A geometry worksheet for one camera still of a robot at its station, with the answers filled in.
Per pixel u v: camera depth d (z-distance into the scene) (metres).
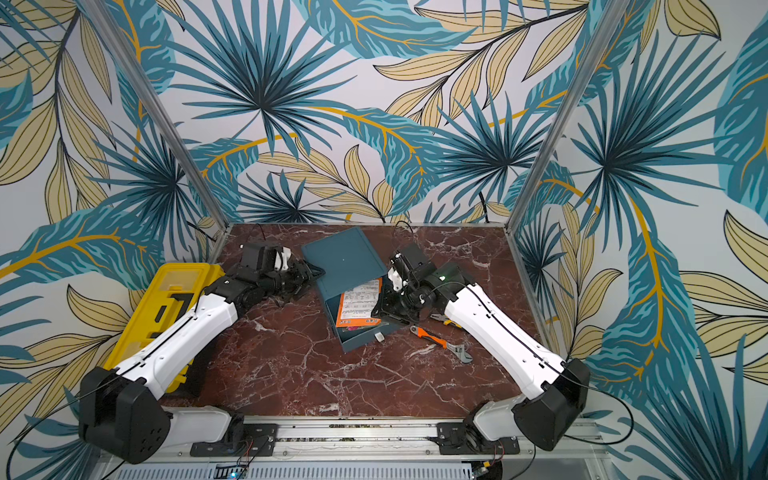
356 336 0.69
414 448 0.73
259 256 0.61
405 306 0.60
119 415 0.39
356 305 0.77
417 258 0.56
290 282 0.70
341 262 0.82
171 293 0.80
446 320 0.93
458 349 0.88
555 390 0.39
